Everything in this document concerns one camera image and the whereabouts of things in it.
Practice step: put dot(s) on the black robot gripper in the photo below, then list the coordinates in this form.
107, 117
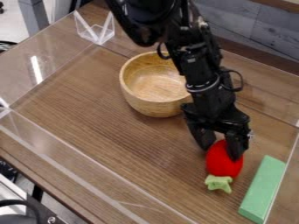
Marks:
231, 123

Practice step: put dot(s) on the red felt strawberry green leaves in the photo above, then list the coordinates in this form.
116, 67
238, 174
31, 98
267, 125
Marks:
222, 168

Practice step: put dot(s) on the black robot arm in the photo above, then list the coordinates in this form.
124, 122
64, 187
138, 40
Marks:
171, 25

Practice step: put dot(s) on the light wooden bowl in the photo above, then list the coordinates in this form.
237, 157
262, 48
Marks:
152, 86

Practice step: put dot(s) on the green rectangular foam block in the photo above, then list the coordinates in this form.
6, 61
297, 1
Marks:
262, 190

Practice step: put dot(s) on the clear acrylic enclosure wall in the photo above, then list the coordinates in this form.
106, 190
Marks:
123, 168

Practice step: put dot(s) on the black metal bracket with bolt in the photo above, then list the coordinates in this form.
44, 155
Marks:
48, 216

